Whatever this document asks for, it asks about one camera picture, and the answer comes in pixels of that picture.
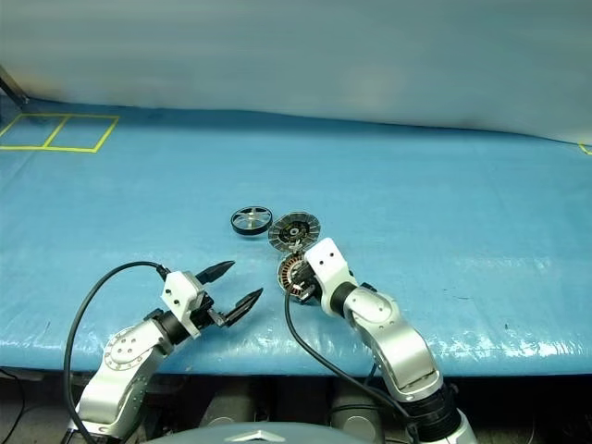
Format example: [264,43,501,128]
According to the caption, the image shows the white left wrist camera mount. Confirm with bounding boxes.
[160,271,207,341]

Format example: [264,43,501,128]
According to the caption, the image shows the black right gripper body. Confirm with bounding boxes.
[290,260,322,303]

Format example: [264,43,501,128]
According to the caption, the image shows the motor housing with copper windings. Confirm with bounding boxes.
[277,252,312,302]

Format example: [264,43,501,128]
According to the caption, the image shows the grey robot torso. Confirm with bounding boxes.
[173,420,358,444]

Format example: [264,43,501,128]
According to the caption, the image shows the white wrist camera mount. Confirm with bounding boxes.
[160,271,207,341]
[303,237,358,317]

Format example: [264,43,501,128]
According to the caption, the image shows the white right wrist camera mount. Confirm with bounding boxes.
[303,237,358,317]

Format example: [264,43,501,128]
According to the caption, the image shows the dark metal bar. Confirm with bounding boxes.
[0,64,31,105]

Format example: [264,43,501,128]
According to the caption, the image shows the blue plastic table cover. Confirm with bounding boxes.
[0,94,592,376]

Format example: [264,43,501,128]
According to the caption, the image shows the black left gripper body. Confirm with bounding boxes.
[191,290,233,331]

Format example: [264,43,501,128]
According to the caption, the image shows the grey round motor lid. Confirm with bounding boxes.
[267,210,324,253]

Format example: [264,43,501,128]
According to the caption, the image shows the thin black wire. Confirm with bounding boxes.
[0,368,27,437]

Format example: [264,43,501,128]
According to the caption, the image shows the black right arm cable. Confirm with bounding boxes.
[283,291,422,444]

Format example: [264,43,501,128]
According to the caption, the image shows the black spoked rotor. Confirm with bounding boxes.
[228,207,274,238]

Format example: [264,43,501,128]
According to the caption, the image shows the dark rounded cylinder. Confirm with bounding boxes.
[328,381,388,443]
[201,378,258,429]

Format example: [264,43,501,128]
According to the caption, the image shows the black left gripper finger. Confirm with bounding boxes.
[194,259,236,287]
[223,287,265,327]

